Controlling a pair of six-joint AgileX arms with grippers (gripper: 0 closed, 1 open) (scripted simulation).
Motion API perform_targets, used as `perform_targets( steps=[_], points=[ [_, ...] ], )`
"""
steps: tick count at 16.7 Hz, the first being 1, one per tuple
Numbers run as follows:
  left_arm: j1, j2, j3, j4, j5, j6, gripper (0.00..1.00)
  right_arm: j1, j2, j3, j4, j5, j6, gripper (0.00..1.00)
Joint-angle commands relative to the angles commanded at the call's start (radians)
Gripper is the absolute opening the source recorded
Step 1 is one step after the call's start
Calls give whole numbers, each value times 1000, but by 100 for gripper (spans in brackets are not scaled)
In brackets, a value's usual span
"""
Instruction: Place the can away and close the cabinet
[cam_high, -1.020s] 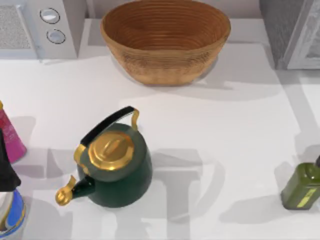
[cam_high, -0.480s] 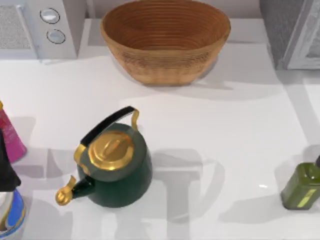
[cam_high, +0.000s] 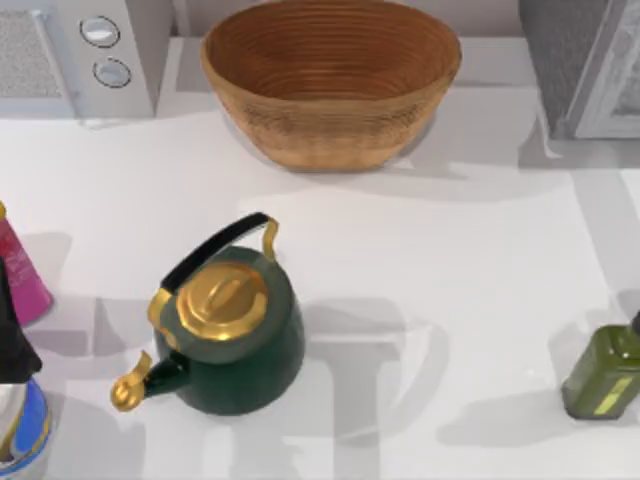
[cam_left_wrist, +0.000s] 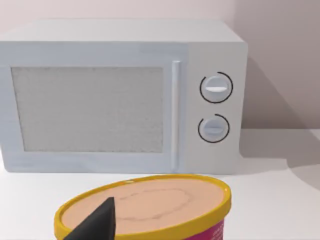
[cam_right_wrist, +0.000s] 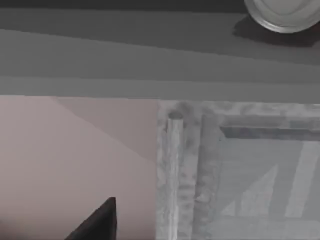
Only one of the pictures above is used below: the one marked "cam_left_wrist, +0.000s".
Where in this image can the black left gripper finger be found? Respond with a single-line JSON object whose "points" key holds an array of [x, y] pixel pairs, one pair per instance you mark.
{"points": [[101, 222]]}

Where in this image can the yellow rimmed tub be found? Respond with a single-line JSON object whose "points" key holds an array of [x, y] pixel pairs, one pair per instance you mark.
{"points": [[160, 205]]}

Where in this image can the microwave door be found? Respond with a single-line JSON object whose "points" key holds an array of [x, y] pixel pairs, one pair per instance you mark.
{"points": [[87, 110]]}

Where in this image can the pale microwave oven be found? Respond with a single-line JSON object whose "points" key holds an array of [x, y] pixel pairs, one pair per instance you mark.
{"points": [[212, 155]]}

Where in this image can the microwave knob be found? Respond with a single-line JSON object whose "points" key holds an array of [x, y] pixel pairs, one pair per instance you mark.
{"points": [[213, 128], [216, 87]]}

